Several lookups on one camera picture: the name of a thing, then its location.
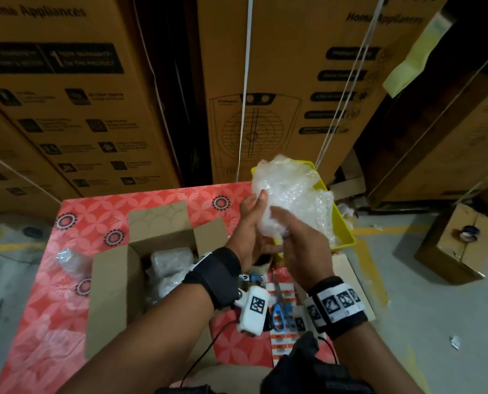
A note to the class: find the person's right hand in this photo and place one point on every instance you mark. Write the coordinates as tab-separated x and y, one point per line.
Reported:
306	254

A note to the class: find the person's left hand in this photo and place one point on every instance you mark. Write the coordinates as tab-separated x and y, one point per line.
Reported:
248	234

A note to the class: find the small cardboard box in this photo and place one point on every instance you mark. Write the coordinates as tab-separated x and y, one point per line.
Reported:
108	299

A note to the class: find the person's right forearm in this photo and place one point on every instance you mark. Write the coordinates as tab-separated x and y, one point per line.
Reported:
375	361

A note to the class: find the person's left forearm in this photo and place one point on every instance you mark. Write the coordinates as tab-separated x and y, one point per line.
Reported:
137	348

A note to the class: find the flat brown cardboard box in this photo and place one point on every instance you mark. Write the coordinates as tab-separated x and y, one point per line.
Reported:
355	287

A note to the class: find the person's dark clothing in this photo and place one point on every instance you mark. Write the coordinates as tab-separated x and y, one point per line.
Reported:
310	377

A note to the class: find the clear drinking glass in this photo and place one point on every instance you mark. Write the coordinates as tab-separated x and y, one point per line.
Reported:
73	262

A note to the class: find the stack of Crompton cartons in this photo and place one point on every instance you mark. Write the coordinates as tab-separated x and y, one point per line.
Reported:
88	102

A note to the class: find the yellow plastic bin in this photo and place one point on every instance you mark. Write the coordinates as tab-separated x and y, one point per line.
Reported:
342	229

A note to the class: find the black wristband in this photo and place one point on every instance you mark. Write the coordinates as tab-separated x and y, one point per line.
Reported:
336	306
213	277

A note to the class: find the packaged blue scissors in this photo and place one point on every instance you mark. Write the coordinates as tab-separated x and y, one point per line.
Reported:
283	320

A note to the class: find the small brown floor carton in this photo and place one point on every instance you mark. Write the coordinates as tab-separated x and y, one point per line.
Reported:
449	246

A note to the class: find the tape roll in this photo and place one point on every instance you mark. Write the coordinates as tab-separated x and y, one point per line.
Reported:
469	234

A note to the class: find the orange floral tablecloth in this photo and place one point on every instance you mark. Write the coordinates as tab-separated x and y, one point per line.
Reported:
47	324

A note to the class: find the pale yellow paper slip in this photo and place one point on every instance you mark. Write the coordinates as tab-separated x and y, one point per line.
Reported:
416	57

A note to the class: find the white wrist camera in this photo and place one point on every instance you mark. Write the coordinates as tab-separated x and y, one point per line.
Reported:
303	321
252	309

